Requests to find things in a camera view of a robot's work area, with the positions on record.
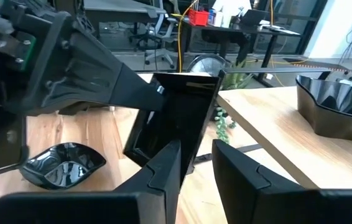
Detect grey office desk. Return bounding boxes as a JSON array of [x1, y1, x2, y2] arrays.
[[82, 0, 167, 24]]

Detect grey office chair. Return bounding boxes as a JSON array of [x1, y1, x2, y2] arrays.
[[129, 9, 180, 69]]

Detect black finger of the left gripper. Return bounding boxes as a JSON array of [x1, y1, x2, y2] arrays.
[[44, 29, 166, 116]]

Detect wooden shelf with black frame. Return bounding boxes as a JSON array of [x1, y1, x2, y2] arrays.
[[193, 67, 352, 190]]

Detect black office desk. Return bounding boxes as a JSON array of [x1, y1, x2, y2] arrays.
[[178, 18, 303, 88]]

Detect black laptop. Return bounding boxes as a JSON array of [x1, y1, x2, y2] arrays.
[[241, 8, 270, 27]]

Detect black floor fan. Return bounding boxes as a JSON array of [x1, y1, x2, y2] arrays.
[[187, 53, 231, 75]]

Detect glossy black leaf-shaped mini plate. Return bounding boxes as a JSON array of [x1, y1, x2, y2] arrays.
[[19, 142, 108, 190]]

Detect red plastic bin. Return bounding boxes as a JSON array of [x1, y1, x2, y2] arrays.
[[188, 8, 210, 27]]

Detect potted succulents in black pot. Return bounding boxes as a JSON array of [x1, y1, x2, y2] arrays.
[[213, 60, 255, 144]]

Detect black small square mini dish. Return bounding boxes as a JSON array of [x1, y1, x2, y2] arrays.
[[123, 72, 222, 184]]

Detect black wavy square mini plate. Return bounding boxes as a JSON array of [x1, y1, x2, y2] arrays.
[[295, 74, 352, 125], [297, 93, 352, 144]]

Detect yellow cable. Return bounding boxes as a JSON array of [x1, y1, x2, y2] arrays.
[[169, 0, 200, 74], [267, 0, 310, 88]]

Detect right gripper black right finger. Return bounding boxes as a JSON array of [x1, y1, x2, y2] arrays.
[[212, 139, 352, 224]]

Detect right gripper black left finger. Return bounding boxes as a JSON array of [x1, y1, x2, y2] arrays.
[[0, 139, 182, 224]]

